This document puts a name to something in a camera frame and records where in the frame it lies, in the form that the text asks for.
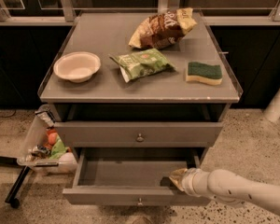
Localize grey drawer cabinet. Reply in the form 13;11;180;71
37;10;244;161

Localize brown chip bag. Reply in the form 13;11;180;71
129;7;197;49

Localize green packet in bin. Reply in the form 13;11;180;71
50;139;67;159

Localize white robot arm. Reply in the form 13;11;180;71
169;168;280;216

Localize grey top drawer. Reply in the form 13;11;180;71
55;121;222;147

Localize green chip bag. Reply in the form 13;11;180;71
109;49;175;83

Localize green yellow sponge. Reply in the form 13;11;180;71
186;62;222;86

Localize white paper bowl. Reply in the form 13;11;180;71
53;51;101;83

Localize black wheeled leg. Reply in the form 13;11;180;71
5;166;30;209

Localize orange fruit in bin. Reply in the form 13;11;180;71
48;133;58;146

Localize grey drawer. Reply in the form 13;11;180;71
63;147;210;206
55;121;222;147

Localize white pole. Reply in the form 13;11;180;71
264;89;280;122

